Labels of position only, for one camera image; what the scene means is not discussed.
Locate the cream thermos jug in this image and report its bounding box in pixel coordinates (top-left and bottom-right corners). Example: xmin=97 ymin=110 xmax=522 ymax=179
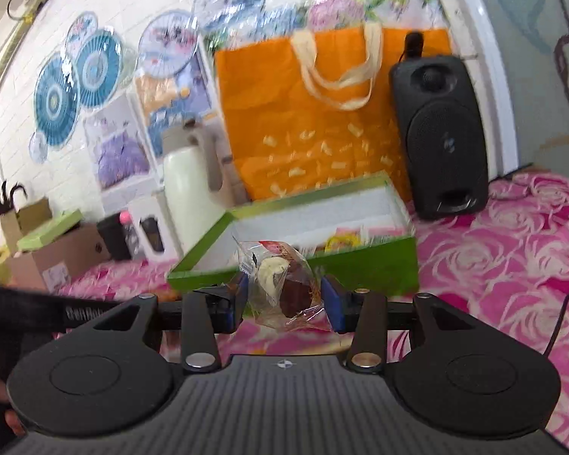
xmin=160 ymin=121 xmax=240 ymax=257

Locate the pink rose tablecloth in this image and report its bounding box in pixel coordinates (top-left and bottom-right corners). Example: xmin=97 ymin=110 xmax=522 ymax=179
xmin=52 ymin=171 xmax=569 ymax=453

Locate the blue bedding poster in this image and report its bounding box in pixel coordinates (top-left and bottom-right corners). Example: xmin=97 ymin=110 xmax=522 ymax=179
xmin=135 ymin=45 xmax=221 ymax=162

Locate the clear chocolate pastry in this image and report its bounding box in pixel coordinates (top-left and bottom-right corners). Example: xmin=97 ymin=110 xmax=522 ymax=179
xmin=232 ymin=239 xmax=325 ymax=331

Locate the brown cardboard box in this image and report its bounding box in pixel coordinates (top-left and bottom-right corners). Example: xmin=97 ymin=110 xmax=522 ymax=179
xmin=5 ymin=223 xmax=112 ymax=292

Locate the black tumbler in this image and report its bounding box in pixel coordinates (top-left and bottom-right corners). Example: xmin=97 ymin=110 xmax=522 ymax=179
xmin=97 ymin=213 xmax=131 ymax=261

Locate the small cardboard box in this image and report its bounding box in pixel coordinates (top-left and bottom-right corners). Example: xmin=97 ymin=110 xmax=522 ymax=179
xmin=0 ymin=198 xmax=52 ymax=254

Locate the orange tote bag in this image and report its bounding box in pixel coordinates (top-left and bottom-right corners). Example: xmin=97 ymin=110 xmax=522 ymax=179
xmin=213 ymin=21 xmax=453 ymax=202

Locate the yellow snack packet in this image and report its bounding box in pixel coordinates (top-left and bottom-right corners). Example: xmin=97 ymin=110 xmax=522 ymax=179
xmin=325 ymin=230 xmax=363 ymax=253

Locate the black feathery decoration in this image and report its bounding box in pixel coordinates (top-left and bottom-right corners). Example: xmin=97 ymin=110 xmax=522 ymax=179
xmin=0 ymin=175 xmax=29 ymax=216

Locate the clear bottle with pink cap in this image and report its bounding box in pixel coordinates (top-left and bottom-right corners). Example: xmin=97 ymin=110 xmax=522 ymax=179
xmin=118 ymin=212 xmax=143 ymax=260

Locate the black speaker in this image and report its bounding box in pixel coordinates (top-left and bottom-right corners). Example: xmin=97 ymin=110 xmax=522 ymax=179
xmin=390 ymin=54 xmax=490 ymax=221

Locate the white floral paper fan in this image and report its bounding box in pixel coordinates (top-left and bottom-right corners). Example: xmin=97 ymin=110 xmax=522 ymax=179
xmin=137 ymin=9 xmax=201 ymax=79

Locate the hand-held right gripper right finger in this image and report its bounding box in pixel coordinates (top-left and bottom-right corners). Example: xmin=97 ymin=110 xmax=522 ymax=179
xmin=320 ymin=275 xmax=479 ymax=373

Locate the mountain print paper fan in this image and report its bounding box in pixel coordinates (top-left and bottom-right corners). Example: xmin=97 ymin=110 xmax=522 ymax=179
xmin=192 ymin=0 xmax=266 ymax=34

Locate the purple bedding poster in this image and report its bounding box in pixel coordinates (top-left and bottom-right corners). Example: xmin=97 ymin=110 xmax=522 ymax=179
xmin=83 ymin=92 xmax=159 ymax=214

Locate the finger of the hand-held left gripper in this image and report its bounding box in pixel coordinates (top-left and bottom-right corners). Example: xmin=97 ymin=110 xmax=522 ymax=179
xmin=0 ymin=284 xmax=124 ymax=336

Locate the small floral paper fan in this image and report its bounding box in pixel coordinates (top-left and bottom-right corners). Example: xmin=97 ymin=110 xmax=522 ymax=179
xmin=65 ymin=12 xmax=99 ymax=53

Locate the tiny pale paper fan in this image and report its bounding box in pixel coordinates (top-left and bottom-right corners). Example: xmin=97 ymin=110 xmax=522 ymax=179
xmin=28 ymin=130 xmax=50 ymax=164

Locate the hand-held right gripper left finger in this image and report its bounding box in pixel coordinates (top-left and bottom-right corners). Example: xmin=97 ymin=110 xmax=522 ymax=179
xmin=92 ymin=272 xmax=251 ymax=373

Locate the hydrangea flower poster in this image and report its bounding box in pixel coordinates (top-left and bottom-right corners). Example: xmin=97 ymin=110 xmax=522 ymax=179
xmin=204 ymin=0 xmax=449 ymax=53

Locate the green cardboard box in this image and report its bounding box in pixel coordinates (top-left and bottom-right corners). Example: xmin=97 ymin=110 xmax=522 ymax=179
xmin=166 ymin=171 xmax=420 ymax=297

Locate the large blue paper fan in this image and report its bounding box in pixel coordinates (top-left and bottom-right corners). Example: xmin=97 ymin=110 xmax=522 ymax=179
xmin=33 ymin=52 xmax=83 ymax=147

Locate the green box lid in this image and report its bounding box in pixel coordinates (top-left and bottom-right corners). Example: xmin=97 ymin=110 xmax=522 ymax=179
xmin=16 ymin=209 xmax=83 ymax=253

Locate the white carton with cup print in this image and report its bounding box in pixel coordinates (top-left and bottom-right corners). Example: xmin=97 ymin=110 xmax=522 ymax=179
xmin=127 ymin=190 xmax=183 ymax=264

